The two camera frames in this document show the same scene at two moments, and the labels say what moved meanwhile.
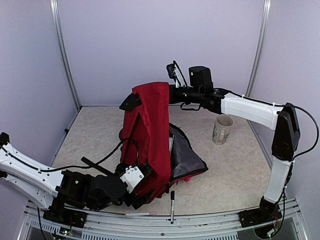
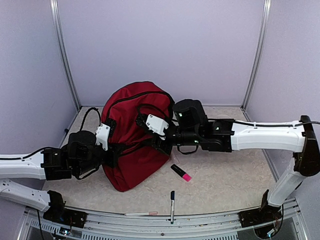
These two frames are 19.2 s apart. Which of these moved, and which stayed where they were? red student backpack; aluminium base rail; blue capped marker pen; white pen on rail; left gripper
Moved: red student backpack; left gripper
Stayed: blue capped marker pen; aluminium base rail; white pen on rail
